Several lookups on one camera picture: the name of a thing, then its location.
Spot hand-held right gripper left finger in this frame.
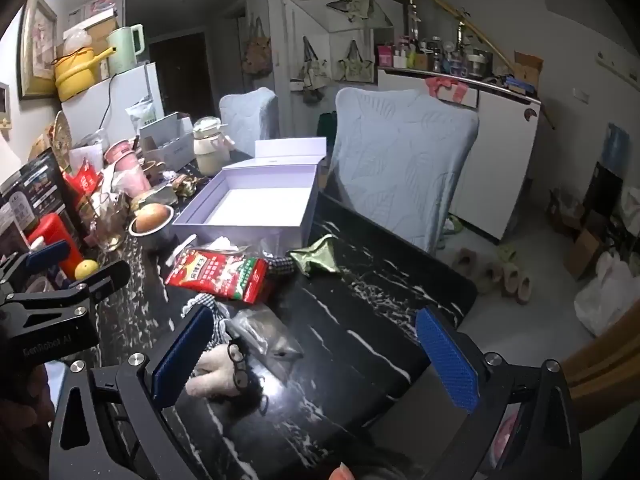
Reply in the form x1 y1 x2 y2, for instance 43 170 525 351
50 305 215 480

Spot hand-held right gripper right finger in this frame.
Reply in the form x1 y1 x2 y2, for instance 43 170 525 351
416 307 583 480

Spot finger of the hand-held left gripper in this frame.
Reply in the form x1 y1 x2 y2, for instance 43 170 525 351
0 260 132 326
0 240 71 297

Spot plush doll with glasses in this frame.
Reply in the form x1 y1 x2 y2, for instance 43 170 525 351
184 294 271 406

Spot clear plastic bag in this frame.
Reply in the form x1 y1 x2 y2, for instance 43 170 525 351
227 307 306 363

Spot red snack packet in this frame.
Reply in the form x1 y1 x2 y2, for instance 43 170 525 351
165 247 271 306

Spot clear bag with white rope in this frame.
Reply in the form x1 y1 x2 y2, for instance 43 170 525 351
197 236 253 257

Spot green foil packet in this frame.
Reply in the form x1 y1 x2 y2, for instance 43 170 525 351
289 234 344 277

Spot lavender gift box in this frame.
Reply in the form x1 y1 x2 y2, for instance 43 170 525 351
172 137 328 256

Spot red plastic container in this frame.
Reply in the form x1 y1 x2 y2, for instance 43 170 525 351
26 212 85 281

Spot glass cup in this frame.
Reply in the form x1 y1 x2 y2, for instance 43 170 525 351
94 200 132 253

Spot black printed bag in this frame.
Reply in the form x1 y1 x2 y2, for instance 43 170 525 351
0 149 68 233

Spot round orange fruit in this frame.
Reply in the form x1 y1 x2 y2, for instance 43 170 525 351
135 203 169 233

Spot red printed packet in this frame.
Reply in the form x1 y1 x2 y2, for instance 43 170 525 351
62 159 103 197

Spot pink cup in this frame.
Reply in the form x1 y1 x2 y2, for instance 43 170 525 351
104 142 151 198

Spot woven plate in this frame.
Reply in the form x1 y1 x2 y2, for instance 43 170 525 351
50 110 73 171

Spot brown snack packet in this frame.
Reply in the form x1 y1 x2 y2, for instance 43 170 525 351
171 174 202 197

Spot white carton box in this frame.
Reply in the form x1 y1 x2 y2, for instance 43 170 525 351
139 111 197 170

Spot white refrigerator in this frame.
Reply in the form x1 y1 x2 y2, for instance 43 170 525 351
60 61 166 148

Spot cream teapot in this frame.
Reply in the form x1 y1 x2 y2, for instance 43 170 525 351
192 116 236 177

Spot white green pouch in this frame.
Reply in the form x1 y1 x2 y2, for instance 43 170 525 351
125 100 163 133

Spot white plastic bag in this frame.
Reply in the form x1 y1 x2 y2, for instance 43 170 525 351
573 251 637 337

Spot small cardboard box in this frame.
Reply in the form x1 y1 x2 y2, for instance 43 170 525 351
564 230 603 280

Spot yellow pot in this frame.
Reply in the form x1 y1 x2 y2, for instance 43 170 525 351
52 46 117 102

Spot light blue covered chair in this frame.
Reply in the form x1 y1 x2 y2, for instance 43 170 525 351
218 87 280 153
327 87 480 255

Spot white cabinet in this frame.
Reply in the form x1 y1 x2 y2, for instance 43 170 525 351
376 66 542 242

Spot framed picture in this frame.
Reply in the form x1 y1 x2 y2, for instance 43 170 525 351
17 0 58 100

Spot green electric kettle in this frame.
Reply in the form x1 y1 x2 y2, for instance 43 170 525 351
107 25 147 76

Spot dark door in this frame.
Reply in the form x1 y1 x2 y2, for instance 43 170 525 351
149 31 208 118

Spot black panel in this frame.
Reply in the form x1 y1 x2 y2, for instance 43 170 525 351
582 161 624 222

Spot pink cloth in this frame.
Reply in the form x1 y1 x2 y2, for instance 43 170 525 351
425 76 469 101

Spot blue water jug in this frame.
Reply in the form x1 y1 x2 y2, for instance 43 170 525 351
602 122 632 171

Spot brown tote bag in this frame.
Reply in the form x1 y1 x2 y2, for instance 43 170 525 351
241 16 274 79

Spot beige tote bag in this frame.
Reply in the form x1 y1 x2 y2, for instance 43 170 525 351
335 40 376 83
290 36 332 105

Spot open cardboard box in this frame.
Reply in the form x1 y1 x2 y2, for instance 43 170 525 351
513 51 545 87

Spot row of bottles and jars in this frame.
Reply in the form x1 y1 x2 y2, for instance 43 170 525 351
395 32 501 78

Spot bamboo pole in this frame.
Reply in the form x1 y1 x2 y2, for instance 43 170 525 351
395 0 556 130

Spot black power cord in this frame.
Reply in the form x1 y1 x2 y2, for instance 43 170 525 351
99 72 121 133

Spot brown wooden post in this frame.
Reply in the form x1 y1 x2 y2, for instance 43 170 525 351
559 305 640 433

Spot white wall rail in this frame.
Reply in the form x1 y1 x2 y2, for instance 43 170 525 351
595 49 640 79

